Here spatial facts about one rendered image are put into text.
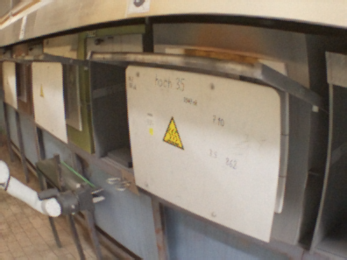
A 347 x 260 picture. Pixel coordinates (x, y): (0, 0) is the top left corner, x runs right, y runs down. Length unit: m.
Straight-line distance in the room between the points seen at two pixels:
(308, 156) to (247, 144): 0.18
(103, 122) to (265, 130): 1.11
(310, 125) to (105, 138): 1.18
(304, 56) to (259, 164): 0.29
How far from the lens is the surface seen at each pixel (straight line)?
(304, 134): 1.00
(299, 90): 0.86
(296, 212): 1.09
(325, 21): 0.55
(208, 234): 1.52
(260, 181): 0.97
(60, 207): 1.43
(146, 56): 1.02
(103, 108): 1.90
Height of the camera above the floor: 1.50
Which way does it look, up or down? 17 degrees down
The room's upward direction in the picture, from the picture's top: 4 degrees counter-clockwise
